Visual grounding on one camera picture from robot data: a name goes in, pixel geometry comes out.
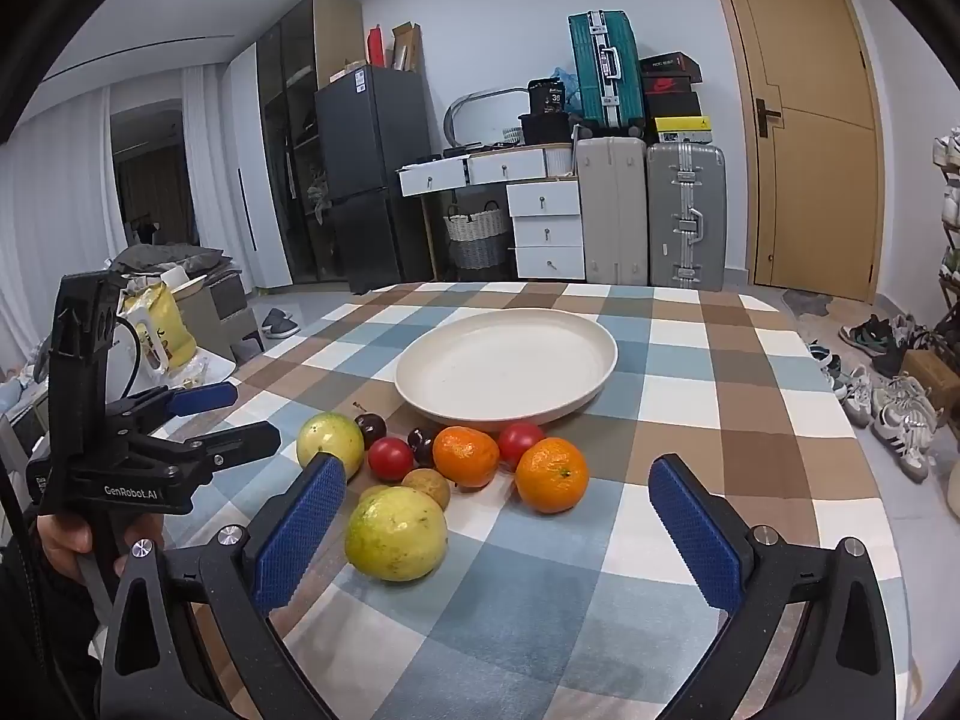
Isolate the dark cherry with long stem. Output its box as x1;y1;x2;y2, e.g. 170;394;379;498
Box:
352;403;388;451

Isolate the beige suitcase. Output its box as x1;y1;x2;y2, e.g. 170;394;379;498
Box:
574;136;648;286

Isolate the dark grey refrigerator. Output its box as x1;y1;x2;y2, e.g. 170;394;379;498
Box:
313;64;436;293

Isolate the orange tangerine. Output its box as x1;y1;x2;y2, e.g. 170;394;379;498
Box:
514;437;590;515
433;426;500;488

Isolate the yellow and black box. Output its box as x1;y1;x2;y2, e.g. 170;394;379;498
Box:
654;116;713;145

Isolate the white sheer curtain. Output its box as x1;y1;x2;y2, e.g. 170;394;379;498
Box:
0;64;233;346

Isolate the round pale yellow passion fruit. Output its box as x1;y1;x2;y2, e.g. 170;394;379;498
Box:
296;412;366;481

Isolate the wooden door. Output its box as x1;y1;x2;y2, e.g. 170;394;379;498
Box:
701;0;886;303

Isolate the black shoe box red logo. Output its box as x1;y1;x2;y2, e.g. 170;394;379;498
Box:
640;51;703;96

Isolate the silver suitcase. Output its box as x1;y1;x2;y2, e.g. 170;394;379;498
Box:
646;142;727;292

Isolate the black cable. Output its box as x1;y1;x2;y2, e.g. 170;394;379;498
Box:
112;317;152;395

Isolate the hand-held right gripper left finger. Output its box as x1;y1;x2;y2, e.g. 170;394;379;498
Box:
100;452;350;720

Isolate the shoe rack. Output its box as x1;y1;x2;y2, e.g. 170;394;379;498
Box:
930;127;960;335

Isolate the woven storage basket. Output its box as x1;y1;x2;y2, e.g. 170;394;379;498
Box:
442;201;511;271

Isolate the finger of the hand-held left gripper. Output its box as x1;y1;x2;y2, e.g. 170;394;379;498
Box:
105;381;239;430
127;421;283;482

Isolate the open cardboard box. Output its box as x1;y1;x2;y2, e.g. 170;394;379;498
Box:
176;277;263;365

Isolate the checked tablecloth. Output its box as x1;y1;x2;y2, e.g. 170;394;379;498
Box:
90;281;920;720

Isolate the grey clothes pile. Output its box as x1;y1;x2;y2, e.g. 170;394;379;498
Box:
109;244;238;280

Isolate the red tomato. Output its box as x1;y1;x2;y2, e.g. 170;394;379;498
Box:
497;422;546;472
367;437;415;482

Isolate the grey door mat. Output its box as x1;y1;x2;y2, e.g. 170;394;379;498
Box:
782;290;832;318

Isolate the plain black shoe box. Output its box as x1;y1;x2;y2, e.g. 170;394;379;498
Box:
645;94;703;121

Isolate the pile of shoes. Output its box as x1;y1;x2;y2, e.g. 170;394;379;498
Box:
806;313;952;482

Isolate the cream round plate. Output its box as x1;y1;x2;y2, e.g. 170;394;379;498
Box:
395;307;619;432

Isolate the cardboard piece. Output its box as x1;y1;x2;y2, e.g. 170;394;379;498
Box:
390;21;422;72

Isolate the teal suitcase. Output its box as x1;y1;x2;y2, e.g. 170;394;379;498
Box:
568;10;646;130

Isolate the black box with white label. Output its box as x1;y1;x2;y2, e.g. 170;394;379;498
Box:
527;77;569;117

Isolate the dark glass-door cabinet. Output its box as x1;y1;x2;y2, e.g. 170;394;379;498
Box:
255;0;366;290

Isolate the white drawer desk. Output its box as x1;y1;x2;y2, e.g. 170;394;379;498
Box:
397;142;587;280

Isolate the black container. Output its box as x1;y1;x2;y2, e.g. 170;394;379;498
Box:
519;112;575;145

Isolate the blue plastic bag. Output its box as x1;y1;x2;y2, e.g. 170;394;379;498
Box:
551;66;583;113

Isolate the large yellow-green guava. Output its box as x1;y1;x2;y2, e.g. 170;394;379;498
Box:
345;486;449;584

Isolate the white wardrobe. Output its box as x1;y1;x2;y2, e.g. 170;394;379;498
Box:
223;41;295;290

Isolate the person's left hand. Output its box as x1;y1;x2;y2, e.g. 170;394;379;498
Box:
36;514;162;586

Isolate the yellow plastic bag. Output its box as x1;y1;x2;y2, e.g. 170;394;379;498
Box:
122;289;198;377

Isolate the grey metal hoop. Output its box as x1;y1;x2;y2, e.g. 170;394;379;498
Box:
444;88;530;147

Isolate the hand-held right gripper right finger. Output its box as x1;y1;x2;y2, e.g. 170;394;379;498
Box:
647;454;897;720

